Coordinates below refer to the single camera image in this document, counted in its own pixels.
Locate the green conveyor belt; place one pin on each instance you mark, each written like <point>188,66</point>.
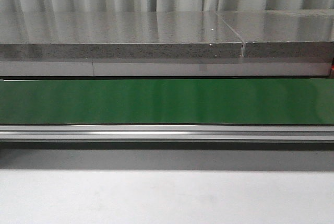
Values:
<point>149,101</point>

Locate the grey stone slab left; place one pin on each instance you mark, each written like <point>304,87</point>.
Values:
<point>70,35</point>

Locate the grey stone slab right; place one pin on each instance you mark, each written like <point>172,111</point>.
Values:
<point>279,33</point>

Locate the aluminium conveyor frame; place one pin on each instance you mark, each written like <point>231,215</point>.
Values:
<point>150,133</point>

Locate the grey stone slab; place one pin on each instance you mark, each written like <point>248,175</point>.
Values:
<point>279,33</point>
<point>70,35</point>

